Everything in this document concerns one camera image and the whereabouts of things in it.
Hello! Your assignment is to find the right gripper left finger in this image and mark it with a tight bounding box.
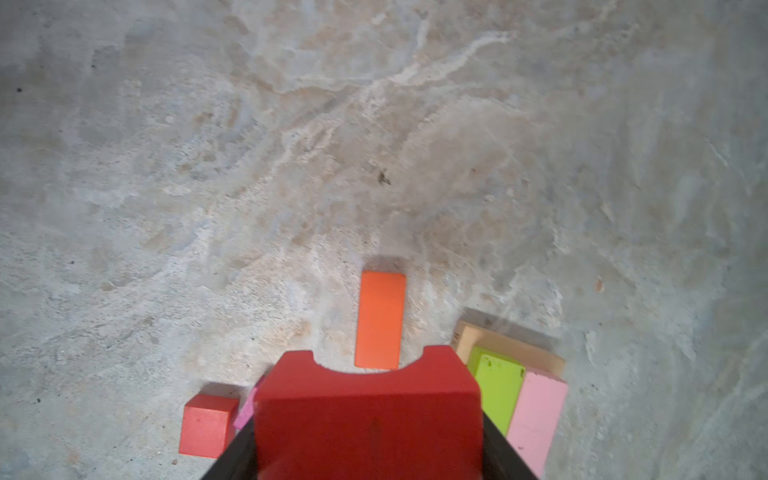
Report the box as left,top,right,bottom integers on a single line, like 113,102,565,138
201,419,258,480

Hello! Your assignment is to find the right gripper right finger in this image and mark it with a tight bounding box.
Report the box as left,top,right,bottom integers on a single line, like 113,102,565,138
482,413,537,480

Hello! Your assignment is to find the pink wood block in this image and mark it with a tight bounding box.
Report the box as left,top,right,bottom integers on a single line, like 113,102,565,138
506,368,568,479

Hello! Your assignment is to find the lime green wood block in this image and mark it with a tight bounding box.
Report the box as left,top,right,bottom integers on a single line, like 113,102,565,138
467,346,526,436

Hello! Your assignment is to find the red arch wood block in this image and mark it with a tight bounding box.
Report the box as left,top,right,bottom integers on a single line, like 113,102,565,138
253,346,483,479

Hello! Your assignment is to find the natural wood block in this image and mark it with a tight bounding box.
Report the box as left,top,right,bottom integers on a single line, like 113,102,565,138
450,320,566,379

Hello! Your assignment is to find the orange wood block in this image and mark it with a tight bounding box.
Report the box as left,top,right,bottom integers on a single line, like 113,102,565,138
354,270,407,370

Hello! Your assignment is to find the magenta wood cube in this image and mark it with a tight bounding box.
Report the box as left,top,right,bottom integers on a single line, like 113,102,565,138
233,373,267,431

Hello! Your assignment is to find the red wood cube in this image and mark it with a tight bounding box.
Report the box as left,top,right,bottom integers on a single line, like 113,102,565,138
178,394,239,459

